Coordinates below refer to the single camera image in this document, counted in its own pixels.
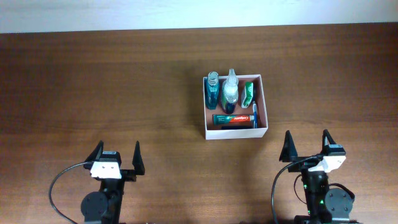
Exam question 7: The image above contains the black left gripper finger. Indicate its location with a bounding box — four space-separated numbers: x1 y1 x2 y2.
132 141 145 175
85 141 104 162

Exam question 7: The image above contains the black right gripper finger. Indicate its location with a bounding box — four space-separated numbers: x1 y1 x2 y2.
279 130 298 162
322 129 336 155

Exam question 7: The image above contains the blue white toothbrush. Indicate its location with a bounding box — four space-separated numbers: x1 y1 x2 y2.
252 101 258 129

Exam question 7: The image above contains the green Dettol soap box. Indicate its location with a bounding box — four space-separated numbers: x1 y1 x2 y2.
241 82 254 108

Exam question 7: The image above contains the green Colgate toothpaste tube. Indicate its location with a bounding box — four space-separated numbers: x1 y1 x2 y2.
213 114 254 125

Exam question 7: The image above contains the purple foaming soap pump bottle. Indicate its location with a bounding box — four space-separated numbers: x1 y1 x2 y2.
221 68 239 114

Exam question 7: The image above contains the teal Listerine mouthwash bottle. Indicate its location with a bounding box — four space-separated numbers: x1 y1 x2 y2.
206 72 220 110

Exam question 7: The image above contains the blue disposable razor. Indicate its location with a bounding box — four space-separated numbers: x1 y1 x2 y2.
221 125 253 130

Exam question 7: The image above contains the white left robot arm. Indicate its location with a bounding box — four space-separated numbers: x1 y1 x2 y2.
81 141 145 224

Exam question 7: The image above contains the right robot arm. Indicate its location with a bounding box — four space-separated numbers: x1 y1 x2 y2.
277 129 355 223

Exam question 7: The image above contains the pink open cardboard box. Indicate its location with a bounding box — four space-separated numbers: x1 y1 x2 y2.
203 75 269 140

